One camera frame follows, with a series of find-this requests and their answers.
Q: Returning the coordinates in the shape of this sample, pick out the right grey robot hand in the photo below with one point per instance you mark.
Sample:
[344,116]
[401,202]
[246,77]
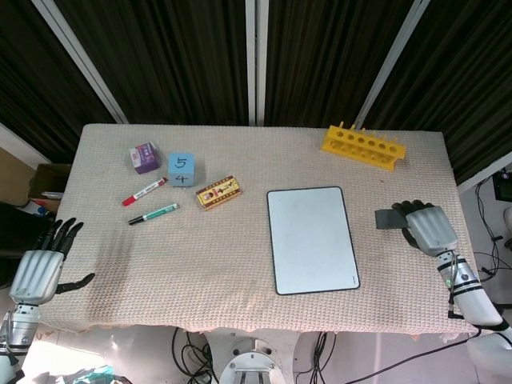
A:
[432,230]

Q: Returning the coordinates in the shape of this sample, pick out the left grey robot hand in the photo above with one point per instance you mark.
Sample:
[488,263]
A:
[36,276]

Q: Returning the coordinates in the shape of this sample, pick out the dark grey whiteboard eraser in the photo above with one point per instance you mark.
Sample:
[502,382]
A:
[388,219]

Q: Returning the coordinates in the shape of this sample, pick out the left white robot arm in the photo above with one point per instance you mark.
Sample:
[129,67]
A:
[20,328]

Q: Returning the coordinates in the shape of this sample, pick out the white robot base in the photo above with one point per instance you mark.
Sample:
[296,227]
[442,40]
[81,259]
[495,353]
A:
[252,360]

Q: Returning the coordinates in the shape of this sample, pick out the white whiteboard with black rim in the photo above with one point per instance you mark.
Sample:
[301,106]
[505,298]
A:
[312,240]

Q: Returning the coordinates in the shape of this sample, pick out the red marker pen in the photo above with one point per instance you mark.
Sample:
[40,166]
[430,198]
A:
[144,193]

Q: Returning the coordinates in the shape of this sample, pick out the brown cardboard box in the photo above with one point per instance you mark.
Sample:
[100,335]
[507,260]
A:
[50,180]

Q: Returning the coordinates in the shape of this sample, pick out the yellow test tube rack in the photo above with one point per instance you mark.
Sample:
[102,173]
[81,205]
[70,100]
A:
[360,150]

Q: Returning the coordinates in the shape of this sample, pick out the teal plastic bag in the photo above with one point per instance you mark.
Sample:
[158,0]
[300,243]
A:
[94,376]

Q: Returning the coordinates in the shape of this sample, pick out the green marker with black cap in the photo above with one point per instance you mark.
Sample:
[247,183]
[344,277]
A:
[156,213]

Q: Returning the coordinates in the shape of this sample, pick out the purple and white box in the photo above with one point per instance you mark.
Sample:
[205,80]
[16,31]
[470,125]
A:
[145,158]

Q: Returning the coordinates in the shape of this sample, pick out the beige waffle tablecloth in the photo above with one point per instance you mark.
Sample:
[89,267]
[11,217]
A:
[200,260]

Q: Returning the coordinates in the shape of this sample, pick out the blue numbered cube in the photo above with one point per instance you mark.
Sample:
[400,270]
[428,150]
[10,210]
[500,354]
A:
[181,170]

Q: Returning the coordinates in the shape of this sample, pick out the yellow and red card box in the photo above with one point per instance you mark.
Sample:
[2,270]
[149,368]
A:
[218,193]

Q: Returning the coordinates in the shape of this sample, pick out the black pleated curtain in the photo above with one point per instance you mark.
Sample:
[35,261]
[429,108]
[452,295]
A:
[172,60]

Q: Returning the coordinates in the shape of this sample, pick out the white frame post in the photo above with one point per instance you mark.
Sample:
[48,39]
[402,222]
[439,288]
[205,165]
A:
[255,60]
[394,60]
[80,60]

